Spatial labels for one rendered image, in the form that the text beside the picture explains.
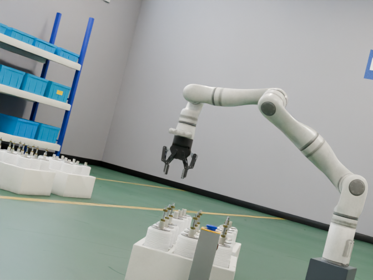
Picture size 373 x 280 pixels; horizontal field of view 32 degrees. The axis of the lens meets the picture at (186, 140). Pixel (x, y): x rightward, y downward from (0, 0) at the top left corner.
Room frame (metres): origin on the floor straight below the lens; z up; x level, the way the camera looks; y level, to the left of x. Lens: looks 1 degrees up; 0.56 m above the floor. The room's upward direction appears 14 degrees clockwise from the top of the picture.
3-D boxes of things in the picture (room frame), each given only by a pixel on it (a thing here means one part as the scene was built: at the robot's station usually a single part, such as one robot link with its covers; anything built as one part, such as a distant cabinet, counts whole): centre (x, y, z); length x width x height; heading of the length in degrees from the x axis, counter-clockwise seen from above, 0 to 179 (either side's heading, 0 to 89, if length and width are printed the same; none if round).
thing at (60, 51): (8.26, 1.90, 1.38); 0.50 x 0.38 x 0.11; 62
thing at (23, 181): (4.70, 1.13, 0.09); 0.39 x 0.39 x 0.18; 69
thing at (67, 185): (5.22, 0.90, 0.09); 0.39 x 0.39 x 0.18; 65
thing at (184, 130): (2.47, 0.02, 0.64); 0.11 x 0.09 x 0.06; 165
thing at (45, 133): (8.26, 1.90, 0.36); 0.50 x 0.38 x 0.21; 62
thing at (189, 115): (2.50, 0.01, 0.74); 0.09 x 0.07 x 0.15; 156
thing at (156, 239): (2.49, 0.01, 0.16); 0.10 x 0.10 x 0.18
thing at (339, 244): (2.36, -0.63, 0.39); 0.09 x 0.09 x 0.17; 62
